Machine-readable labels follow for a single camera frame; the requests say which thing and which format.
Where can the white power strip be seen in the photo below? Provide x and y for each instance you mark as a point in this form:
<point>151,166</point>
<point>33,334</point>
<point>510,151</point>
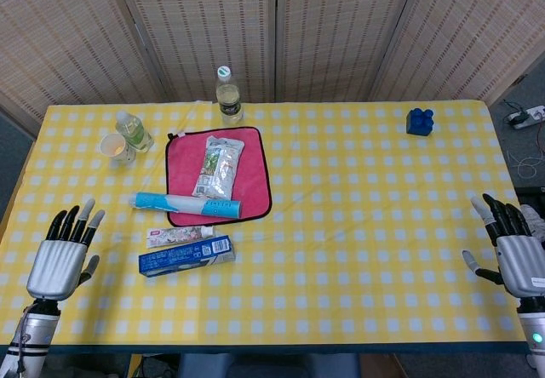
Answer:
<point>530,118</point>

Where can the yellow white checkered tablecloth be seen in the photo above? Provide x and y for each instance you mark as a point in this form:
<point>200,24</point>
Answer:
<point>340,246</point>

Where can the clear printed plastic bag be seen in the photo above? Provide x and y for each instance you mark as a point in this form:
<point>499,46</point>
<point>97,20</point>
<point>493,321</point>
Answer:
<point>217,169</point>

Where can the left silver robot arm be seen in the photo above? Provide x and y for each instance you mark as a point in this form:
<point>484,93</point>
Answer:
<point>32,331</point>

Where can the small bottle light green label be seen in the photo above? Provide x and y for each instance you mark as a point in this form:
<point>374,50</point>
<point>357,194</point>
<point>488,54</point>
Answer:
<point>136,133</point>

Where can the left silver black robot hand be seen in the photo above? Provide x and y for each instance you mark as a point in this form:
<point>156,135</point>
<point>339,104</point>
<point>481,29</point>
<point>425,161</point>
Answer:
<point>55,267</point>

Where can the pink cloth with black trim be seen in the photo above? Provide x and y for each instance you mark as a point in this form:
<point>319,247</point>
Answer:
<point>253,173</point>

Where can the blue toy building block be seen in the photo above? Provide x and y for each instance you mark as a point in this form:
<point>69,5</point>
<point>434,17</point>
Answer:
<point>419,122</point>

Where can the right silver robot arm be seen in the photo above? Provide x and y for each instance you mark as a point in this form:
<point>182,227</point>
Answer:
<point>532,322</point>

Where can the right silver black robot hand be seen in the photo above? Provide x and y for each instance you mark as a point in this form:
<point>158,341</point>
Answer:
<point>521,263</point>

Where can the white floral toothpaste tube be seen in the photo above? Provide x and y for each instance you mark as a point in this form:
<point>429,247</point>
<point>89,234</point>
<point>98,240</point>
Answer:
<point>179,236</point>

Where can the tall bottle dark green label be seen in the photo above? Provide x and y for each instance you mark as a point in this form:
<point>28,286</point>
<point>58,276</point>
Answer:
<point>230,105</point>

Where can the blue toothpaste box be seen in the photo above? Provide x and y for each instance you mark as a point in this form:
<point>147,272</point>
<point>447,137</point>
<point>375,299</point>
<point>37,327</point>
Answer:
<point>183,259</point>

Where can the white paper cup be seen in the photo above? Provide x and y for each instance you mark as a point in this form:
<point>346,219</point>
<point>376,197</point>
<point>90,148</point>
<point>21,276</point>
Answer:
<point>115,146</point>

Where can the woven folding screen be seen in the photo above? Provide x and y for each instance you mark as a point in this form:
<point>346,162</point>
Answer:
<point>340,33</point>

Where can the blue white rolled tube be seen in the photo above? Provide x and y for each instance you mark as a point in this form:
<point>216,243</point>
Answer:
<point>187,204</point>

